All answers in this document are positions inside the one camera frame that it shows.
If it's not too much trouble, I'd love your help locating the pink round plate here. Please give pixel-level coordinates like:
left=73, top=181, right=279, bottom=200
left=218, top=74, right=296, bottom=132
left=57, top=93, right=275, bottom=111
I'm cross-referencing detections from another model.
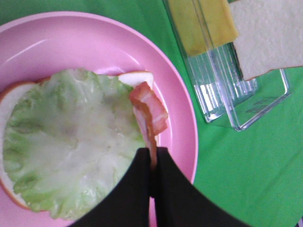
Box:
left=0, top=11, right=199, bottom=227

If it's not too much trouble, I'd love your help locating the bacon strip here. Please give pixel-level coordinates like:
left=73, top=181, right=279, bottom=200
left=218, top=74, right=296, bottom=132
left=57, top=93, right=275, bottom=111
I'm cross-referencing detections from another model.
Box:
left=129, top=82, right=168, bottom=170

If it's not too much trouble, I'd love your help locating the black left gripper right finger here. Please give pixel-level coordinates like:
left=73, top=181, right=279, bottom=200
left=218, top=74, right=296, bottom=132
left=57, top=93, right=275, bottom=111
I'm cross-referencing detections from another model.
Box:
left=155, top=147, right=248, bottom=227

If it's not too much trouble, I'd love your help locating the green tablecloth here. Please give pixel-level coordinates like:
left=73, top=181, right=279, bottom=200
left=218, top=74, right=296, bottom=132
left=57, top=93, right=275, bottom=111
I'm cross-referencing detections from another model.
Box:
left=0, top=0, right=303, bottom=227

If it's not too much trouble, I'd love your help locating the right clear plastic tray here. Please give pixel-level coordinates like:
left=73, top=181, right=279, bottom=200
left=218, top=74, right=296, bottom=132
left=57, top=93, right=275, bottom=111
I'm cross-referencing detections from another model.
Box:
left=164, top=0, right=291, bottom=131

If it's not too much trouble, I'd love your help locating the bread slice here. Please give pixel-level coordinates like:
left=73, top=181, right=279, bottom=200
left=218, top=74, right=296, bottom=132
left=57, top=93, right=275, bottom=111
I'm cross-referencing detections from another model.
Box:
left=0, top=71, right=154, bottom=210
left=230, top=0, right=303, bottom=80

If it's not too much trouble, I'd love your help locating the yellow cheese slice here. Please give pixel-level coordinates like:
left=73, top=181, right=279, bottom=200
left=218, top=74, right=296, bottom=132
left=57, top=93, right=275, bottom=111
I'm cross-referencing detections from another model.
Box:
left=168, top=0, right=239, bottom=56

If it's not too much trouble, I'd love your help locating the green lettuce leaf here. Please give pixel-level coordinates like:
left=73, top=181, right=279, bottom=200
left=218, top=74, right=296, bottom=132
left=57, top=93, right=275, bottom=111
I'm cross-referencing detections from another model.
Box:
left=3, top=69, right=145, bottom=220

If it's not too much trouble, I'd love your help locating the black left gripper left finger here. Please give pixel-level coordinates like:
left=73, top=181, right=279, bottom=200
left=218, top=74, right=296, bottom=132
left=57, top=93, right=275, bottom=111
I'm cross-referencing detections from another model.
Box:
left=71, top=148, right=150, bottom=227

